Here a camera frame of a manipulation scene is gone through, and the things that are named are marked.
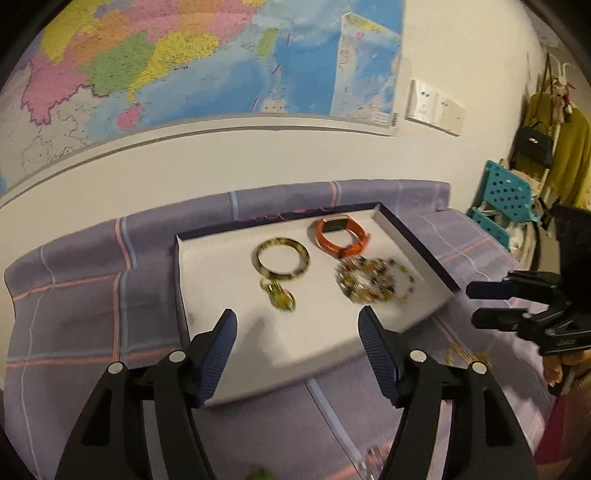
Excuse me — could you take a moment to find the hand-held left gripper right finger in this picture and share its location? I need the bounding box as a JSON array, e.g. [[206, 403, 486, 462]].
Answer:
[[358, 306, 539, 480]]

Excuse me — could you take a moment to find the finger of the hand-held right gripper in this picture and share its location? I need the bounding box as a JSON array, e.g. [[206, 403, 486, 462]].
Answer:
[[472, 308, 546, 333], [465, 271, 561, 303]]

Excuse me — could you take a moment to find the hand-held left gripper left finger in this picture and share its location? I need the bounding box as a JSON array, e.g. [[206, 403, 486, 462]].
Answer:
[[54, 308, 238, 480]]

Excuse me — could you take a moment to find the dark blue shallow box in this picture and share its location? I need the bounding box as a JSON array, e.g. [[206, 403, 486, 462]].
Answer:
[[173, 202, 462, 408]]

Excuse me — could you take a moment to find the multicolour bead bracelet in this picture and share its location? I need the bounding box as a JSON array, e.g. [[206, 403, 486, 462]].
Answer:
[[335, 256, 416, 305]]

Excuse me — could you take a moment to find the orange smartwatch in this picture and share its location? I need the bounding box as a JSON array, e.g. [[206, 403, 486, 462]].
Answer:
[[315, 215, 371, 258]]

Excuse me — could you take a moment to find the tortoiseshell bangle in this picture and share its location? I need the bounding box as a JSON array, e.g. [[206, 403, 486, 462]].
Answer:
[[252, 237, 309, 280]]

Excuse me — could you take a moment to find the person's right forearm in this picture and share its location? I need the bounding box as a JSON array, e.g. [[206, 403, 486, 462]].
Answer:
[[536, 392, 591, 467]]

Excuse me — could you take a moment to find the person's right hand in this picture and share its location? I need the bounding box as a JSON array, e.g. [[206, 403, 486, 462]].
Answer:
[[542, 351, 591, 393]]

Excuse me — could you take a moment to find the teal plastic basket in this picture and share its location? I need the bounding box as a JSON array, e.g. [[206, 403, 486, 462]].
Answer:
[[467, 160, 539, 252]]

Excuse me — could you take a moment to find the yellow garment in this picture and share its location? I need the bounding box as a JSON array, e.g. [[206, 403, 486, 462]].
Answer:
[[522, 92, 591, 208]]

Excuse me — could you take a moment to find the purple plaid blanket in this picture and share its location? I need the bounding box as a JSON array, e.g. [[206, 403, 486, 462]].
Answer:
[[4, 180, 555, 480]]

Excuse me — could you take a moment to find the black bag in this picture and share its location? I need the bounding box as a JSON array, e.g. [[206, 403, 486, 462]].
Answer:
[[510, 124, 554, 176]]

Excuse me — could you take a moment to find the white coat rack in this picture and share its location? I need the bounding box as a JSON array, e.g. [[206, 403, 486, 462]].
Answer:
[[538, 53, 578, 199]]

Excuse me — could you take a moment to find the colourful wall map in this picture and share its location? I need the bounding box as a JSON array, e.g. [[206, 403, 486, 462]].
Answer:
[[0, 0, 402, 197]]

